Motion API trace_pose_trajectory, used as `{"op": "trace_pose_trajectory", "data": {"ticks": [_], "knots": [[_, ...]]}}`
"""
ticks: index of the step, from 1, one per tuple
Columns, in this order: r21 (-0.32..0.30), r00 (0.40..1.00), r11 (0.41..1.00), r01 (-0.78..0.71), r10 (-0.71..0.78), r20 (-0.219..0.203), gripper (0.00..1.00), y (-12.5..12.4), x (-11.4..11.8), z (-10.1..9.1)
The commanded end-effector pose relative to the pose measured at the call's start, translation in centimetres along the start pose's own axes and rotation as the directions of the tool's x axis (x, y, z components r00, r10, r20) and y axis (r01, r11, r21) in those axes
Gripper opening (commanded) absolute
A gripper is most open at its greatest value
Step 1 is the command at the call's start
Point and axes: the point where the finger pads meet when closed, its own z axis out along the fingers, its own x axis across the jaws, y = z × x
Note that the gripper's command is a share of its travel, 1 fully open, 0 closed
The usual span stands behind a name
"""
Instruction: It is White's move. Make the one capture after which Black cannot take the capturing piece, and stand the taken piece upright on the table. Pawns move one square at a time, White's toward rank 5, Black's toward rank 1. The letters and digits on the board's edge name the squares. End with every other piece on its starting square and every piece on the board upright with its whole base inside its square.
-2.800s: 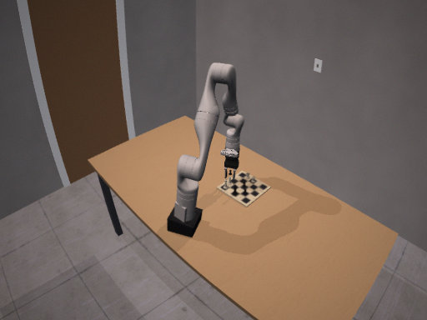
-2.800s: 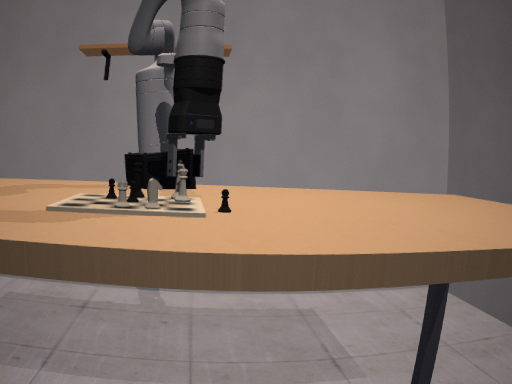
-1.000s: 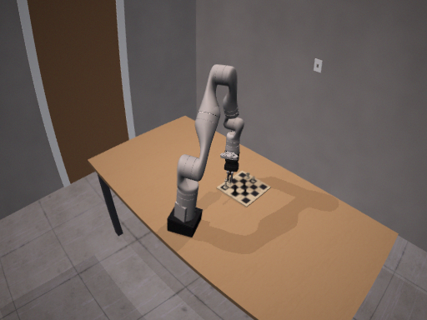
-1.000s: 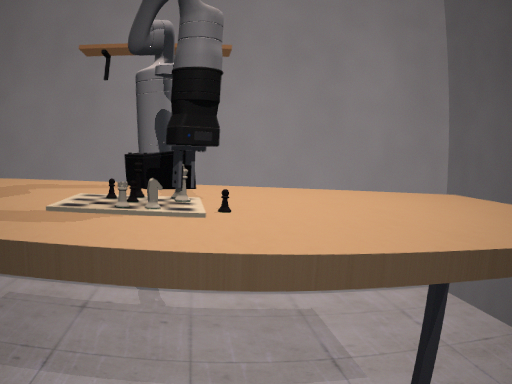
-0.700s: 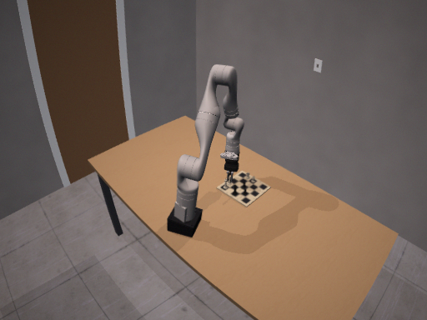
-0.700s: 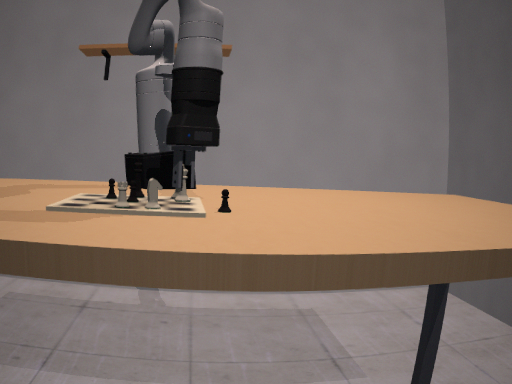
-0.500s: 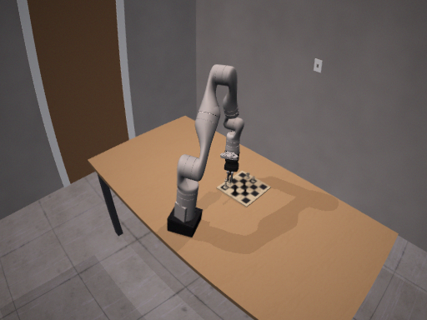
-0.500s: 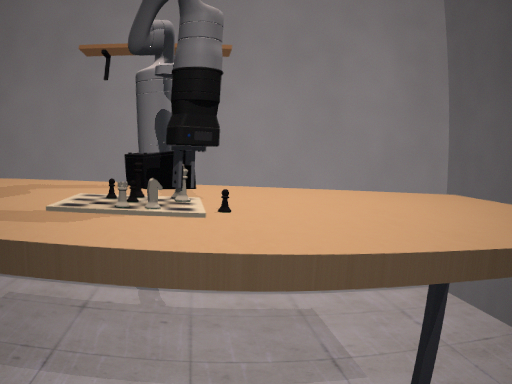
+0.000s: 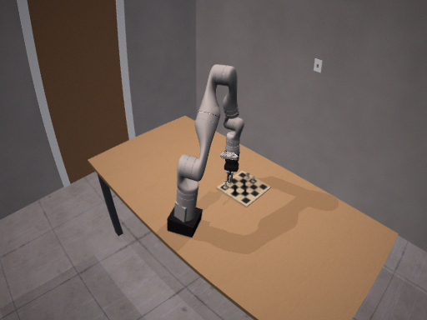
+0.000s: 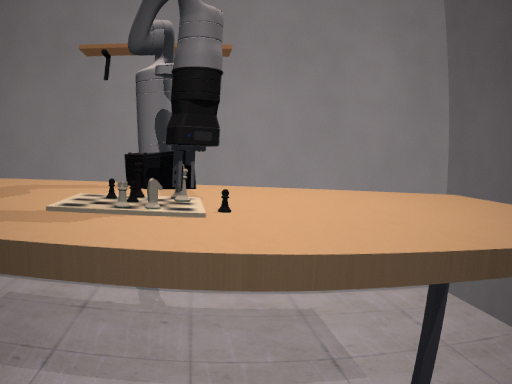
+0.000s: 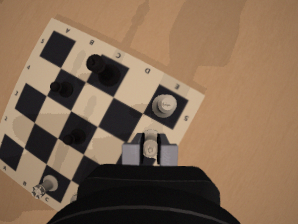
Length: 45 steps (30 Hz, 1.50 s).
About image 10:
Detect white rook chess piece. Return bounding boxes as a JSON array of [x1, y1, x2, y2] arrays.
[[115, 182, 130, 208]]

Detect white knight chess piece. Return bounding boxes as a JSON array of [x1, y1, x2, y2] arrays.
[[145, 178, 162, 209]]

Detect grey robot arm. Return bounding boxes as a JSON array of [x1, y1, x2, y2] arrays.
[[128, 0, 224, 154]]

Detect black and cream chessboard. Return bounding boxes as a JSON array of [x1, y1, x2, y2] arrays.
[[46, 193, 206, 218]]

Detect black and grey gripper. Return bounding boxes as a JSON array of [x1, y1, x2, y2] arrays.
[[155, 37, 223, 188]]

